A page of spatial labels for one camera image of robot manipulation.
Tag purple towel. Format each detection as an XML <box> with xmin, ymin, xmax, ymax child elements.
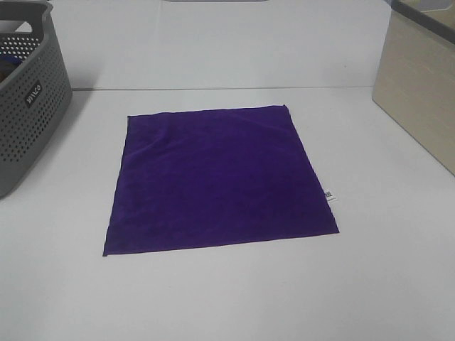
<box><xmin>103</xmin><ymin>105</ymin><xmax>338</xmax><ymax>256</ymax></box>

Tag towels inside grey basket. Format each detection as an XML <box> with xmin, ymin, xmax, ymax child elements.
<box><xmin>0</xmin><ymin>54</ymin><xmax>22</xmax><ymax>82</ymax></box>

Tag beige storage box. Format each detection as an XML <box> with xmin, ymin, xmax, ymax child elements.
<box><xmin>373</xmin><ymin>1</ymin><xmax>454</xmax><ymax>173</ymax></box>

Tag grey perforated plastic basket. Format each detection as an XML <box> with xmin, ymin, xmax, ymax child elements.
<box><xmin>1</xmin><ymin>1</ymin><xmax>73</xmax><ymax>197</ymax></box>

